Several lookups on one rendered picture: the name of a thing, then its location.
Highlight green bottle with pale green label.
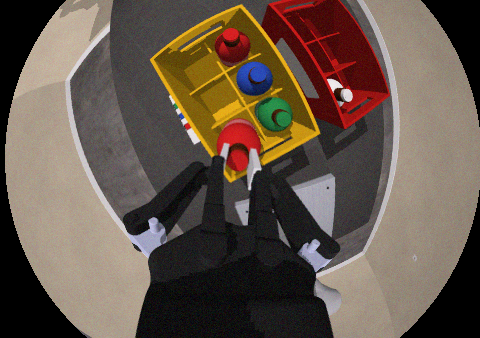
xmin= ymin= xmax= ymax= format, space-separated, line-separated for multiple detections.
xmin=254 ymin=97 xmax=293 ymax=132

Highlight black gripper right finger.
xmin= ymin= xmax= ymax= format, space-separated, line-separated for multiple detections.
xmin=247 ymin=148 xmax=340 ymax=273

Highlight blue bottle with light blue label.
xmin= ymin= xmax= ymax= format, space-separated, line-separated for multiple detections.
xmin=236 ymin=62 xmax=273 ymax=96

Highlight yellow crate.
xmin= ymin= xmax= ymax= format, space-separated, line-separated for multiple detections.
xmin=150 ymin=4 xmax=320 ymax=166

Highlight white paper strip with colored marks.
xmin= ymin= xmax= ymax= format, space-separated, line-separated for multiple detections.
xmin=169 ymin=95 xmax=200 ymax=144

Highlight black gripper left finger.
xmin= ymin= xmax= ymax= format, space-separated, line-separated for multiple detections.
xmin=123 ymin=143 xmax=230 ymax=268

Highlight white bottle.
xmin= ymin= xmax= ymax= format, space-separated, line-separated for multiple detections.
xmin=327 ymin=79 xmax=353 ymax=107

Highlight red crate with dividers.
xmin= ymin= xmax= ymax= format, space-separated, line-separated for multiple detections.
xmin=261 ymin=0 xmax=390 ymax=129

